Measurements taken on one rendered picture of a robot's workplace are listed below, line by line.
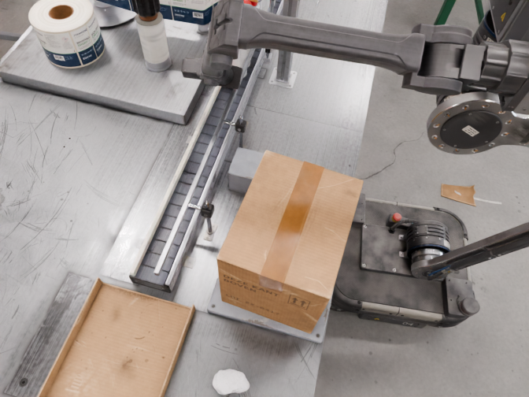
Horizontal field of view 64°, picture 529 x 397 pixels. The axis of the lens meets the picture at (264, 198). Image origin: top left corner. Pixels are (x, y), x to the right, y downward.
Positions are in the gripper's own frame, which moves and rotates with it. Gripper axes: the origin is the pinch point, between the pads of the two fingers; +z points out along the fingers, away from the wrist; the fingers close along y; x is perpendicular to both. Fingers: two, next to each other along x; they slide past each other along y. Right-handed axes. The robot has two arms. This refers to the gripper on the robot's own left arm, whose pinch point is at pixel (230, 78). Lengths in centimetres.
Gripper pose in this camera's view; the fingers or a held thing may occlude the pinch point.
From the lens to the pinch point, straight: 144.1
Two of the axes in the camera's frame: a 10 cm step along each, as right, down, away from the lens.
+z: 1.3, -1.7, 9.8
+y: -9.7, -2.5, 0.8
